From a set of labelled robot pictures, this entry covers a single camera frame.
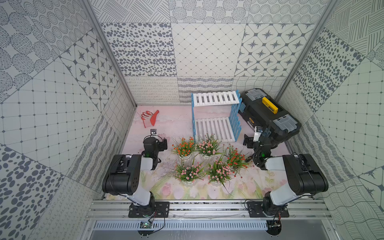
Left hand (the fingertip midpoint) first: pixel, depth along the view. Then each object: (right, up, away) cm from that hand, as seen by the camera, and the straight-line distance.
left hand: (161, 138), depth 95 cm
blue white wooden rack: (+40, +17, +21) cm, 48 cm away
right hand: (+60, +1, +1) cm, 60 cm away
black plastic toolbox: (+65, +19, +2) cm, 68 cm away
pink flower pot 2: (+20, -15, -23) cm, 34 cm away
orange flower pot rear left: (+17, -4, -14) cm, 22 cm away
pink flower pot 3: (+34, -13, -23) cm, 43 cm away
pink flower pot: (+30, -3, -14) cm, 33 cm away
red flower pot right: (+44, -9, -18) cm, 48 cm away
